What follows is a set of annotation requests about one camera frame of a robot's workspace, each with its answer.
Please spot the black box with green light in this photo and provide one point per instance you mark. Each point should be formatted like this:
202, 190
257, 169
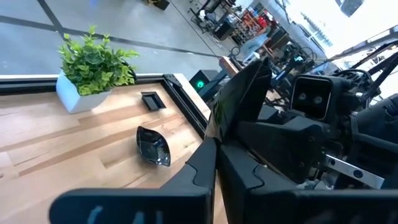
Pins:
200, 83

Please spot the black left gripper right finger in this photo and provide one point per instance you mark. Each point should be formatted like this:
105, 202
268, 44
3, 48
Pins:
280, 208

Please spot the cluttered workshop shelving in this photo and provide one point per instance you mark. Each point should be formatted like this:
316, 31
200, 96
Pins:
258, 21

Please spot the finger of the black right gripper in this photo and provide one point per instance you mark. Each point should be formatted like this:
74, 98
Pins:
280, 146

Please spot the small square black plate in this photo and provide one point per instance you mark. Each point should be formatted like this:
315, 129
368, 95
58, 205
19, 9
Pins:
153, 101

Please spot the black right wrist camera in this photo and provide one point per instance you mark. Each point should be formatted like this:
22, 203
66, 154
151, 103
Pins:
311, 96

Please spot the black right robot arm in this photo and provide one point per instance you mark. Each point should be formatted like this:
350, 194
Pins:
385, 112

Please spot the rounded square black plate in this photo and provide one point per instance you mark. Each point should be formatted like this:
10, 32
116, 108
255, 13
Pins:
154, 147

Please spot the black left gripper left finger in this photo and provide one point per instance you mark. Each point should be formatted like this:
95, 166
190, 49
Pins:
140, 205

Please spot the green plant in white pot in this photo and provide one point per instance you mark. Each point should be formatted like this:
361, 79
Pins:
90, 62

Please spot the brown box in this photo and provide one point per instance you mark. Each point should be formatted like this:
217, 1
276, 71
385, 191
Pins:
230, 66

